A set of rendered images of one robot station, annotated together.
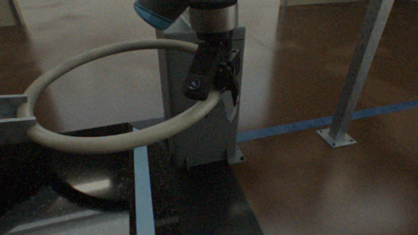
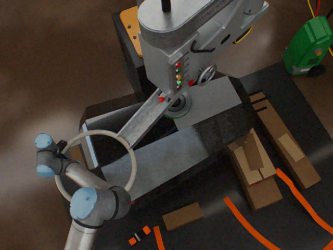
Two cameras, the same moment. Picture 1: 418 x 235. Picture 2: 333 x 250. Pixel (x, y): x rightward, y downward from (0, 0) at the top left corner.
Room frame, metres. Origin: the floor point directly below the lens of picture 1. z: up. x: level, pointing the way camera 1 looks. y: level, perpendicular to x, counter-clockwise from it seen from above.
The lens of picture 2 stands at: (1.21, 0.64, 2.74)
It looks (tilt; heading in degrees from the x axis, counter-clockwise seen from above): 66 degrees down; 179
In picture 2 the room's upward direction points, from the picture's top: 7 degrees counter-clockwise
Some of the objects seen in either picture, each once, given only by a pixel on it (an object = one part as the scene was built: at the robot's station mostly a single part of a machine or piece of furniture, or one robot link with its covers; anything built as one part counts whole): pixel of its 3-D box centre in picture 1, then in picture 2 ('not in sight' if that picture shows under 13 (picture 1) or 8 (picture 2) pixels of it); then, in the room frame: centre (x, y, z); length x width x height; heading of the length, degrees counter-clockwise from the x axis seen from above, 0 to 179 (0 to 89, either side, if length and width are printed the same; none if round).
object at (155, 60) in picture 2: not in sight; (181, 50); (0.16, 0.78, 1.32); 0.36 x 0.22 x 0.45; 127
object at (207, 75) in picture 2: not in sight; (202, 71); (0.23, 0.88, 1.20); 0.15 x 0.10 x 0.15; 127
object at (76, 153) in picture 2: not in sight; (77, 159); (0.21, -0.18, 0.02); 0.25 x 0.10 x 0.01; 16
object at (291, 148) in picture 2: not in sight; (291, 147); (0.42, 1.65, 0.13); 0.25 x 0.10 x 0.01; 24
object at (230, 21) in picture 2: not in sight; (221, 21); (-0.01, 1.03, 1.30); 0.74 x 0.23 x 0.49; 127
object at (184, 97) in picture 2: not in sight; (174, 101); (0.21, 0.71, 0.84); 0.21 x 0.21 x 0.01
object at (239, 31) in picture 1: (197, 91); not in sight; (1.45, 0.05, 0.43); 0.50 x 0.50 x 0.85; 16
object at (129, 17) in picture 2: not in sight; (157, 24); (-0.53, 0.69, 0.76); 0.49 x 0.49 x 0.05; 16
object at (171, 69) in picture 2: not in sight; (176, 75); (0.34, 0.72, 1.37); 0.08 x 0.03 x 0.28; 127
